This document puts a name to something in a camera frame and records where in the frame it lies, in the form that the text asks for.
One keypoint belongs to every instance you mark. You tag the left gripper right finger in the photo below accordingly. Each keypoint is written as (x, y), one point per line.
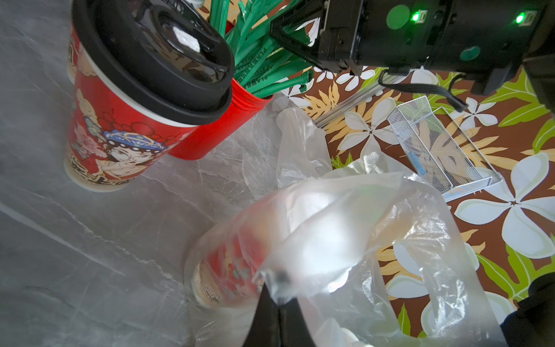
(293, 328)

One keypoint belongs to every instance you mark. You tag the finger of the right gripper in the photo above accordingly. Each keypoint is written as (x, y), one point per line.
(287, 28)

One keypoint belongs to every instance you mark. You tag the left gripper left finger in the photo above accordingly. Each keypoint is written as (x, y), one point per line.
(265, 327)

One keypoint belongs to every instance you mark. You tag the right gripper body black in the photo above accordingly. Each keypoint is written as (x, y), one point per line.
(396, 34)

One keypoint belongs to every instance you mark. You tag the red cup white lid front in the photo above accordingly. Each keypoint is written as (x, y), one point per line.
(225, 277)

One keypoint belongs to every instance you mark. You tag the red cup white lid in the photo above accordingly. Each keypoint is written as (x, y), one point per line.
(225, 277)
(73, 55)

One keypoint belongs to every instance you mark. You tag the clear plastic carrier bag front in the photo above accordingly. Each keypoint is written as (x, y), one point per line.
(331, 225)

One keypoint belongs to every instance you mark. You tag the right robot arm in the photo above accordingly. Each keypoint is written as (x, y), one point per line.
(485, 42)

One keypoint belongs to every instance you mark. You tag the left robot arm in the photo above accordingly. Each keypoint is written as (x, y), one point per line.
(531, 325)

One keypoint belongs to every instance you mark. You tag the green wrapped straws bundle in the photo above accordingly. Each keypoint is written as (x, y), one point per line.
(263, 67)

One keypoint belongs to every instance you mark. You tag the red plastic straw cup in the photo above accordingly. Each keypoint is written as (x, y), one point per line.
(204, 139)

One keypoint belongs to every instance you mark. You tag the white mesh basket right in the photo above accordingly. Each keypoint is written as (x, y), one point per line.
(454, 164)

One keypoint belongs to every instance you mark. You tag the blue object in basket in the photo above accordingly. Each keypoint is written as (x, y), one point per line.
(414, 160)

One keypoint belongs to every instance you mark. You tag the red cup black lid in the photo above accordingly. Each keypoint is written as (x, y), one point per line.
(146, 75)

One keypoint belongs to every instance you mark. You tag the red cup white lid back-left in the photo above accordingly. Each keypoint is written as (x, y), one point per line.
(73, 55)

